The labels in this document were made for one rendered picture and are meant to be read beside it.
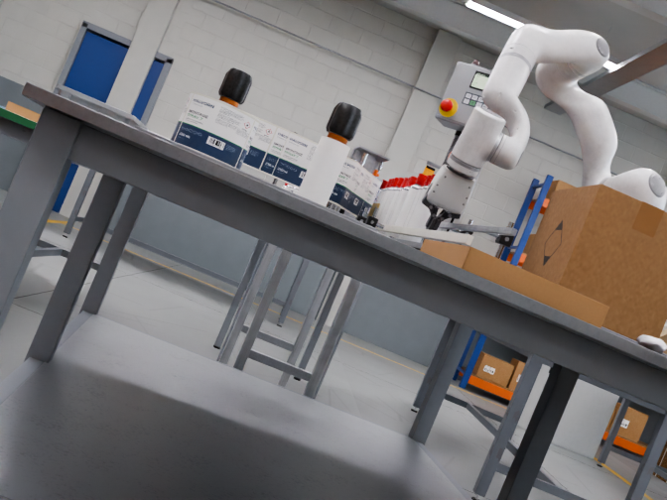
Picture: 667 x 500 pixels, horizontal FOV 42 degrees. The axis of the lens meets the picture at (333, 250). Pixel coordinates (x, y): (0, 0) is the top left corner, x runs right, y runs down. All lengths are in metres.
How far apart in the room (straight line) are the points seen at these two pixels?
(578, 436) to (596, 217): 6.34
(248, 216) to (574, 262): 0.76
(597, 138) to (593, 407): 5.82
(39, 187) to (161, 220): 8.94
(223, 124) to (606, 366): 1.20
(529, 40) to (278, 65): 8.13
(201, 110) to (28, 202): 1.00
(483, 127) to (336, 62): 8.31
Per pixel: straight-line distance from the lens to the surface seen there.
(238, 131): 2.30
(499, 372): 9.79
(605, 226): 1.86
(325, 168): 2.40
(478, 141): 2.13
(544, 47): 2.40
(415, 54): 10.50
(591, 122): 2.45
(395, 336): 10.30
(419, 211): 2.37
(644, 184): 2.41
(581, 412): 8.08
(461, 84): 2.72
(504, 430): 4.06
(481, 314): 1.44
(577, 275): 1.84
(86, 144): 1.37
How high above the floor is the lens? 0.77
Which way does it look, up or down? level
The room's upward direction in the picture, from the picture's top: 23 degrees clockwise
